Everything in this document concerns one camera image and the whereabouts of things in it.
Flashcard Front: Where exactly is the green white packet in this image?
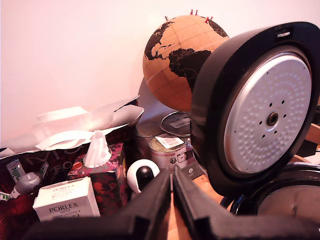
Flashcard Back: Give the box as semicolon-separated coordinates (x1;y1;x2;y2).
6;159;26;185

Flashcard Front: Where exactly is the silver metal can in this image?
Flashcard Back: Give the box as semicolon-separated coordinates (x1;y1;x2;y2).
136;121;161;161

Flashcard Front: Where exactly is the dark red shopping bag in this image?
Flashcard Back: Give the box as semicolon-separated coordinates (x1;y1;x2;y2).
0;94;146;240

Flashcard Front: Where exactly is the clear plastic container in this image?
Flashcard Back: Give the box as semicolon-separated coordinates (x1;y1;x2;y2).
33;106;115;141

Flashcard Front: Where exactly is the round metal rimmed lid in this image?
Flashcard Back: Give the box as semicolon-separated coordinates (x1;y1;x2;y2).
159;111;193;138

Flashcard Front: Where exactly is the wooden board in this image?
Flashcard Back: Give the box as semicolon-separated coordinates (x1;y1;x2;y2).
304;122;320;145

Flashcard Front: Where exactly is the white Porlex cardboard box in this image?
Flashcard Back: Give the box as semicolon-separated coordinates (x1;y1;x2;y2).
32;176;101;223

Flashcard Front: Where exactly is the cork globe with black continents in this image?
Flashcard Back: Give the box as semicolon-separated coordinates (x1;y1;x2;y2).
142;14;230;112

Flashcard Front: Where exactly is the black rice cooker lid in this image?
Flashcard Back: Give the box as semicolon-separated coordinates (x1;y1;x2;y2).
190;21;320;199

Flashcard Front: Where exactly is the white round security camera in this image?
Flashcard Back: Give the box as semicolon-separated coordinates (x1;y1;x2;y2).
126;158;161;195

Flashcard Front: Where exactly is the grey plastic bottle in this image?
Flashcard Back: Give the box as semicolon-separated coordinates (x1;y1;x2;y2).
9;171;44;199

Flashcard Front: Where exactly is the white paper tissue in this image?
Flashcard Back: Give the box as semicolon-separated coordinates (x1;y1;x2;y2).
83;129;112;169

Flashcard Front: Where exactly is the labelled metal tin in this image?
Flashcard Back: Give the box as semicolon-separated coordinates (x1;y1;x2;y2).
147;133;195;172

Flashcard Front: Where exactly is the small black box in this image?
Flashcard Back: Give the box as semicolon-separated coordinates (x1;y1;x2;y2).
180;162;205;181

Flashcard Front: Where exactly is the floral dark red tissue box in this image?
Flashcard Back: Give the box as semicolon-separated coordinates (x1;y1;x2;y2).
67;142;129;216

